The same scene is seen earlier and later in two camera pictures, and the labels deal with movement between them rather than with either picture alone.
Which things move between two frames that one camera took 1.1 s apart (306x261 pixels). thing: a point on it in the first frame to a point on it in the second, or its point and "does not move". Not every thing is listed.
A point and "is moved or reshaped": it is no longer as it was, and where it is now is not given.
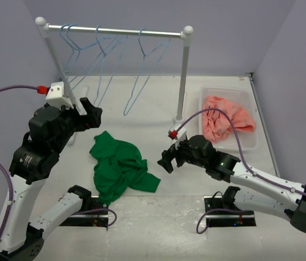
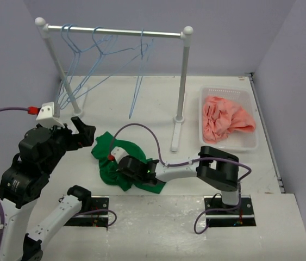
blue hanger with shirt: [111, 60] to [102, 53]
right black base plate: [222, 218] does not move
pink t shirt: [216, 126] does not move
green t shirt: [118, 165] is moved or reshaped
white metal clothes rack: [185, 34] does not move
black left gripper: [92, 119] to [86, 136]
